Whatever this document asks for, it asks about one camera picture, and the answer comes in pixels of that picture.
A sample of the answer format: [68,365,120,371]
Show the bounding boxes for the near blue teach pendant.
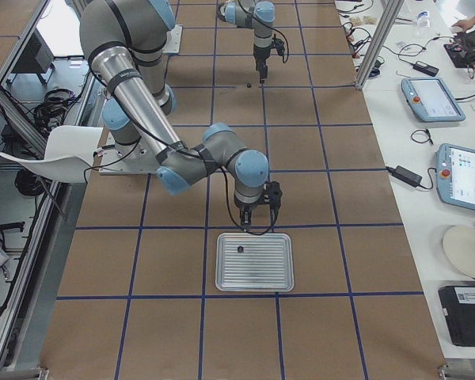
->
[436,143,475,211]

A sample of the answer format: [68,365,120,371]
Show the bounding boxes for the black power adapter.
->
[386,165,422,188]
[412,61,439,77]

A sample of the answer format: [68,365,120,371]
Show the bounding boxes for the near black power adapter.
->
[386,165,422,188]

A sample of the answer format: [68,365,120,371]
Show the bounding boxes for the black laptop with label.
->
[438,286,475,348]

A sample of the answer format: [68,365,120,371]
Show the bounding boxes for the far black power adapter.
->
[412,61,439,77]

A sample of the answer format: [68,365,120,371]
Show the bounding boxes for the clear plastic bottle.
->
[415,10,431,36]

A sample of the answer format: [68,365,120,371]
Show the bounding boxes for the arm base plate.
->
[99,122,159,175]
[163,24,183,55]

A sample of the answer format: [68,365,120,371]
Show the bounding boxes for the white plastic chair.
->
[0,125,103,184]

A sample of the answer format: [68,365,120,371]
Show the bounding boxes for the blue teach pendant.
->
[401,77,466,123]
[436,143,475,211]

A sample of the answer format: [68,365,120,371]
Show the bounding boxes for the ribbed metal tray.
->
[215,233,295,292]

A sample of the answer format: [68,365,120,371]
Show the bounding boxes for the aluminium frame post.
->
[355,0,403,89]

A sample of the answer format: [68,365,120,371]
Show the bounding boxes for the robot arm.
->
[80,1,272,231]
[216,1,276,83]

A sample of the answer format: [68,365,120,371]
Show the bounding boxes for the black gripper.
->
[255,57,268,83]
[239,204,255,230]

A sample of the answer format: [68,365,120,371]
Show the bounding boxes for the beige round plate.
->
[443,226,475,279]

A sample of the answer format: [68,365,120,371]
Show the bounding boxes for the far blue teach pendant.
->
[401,77,466,123]

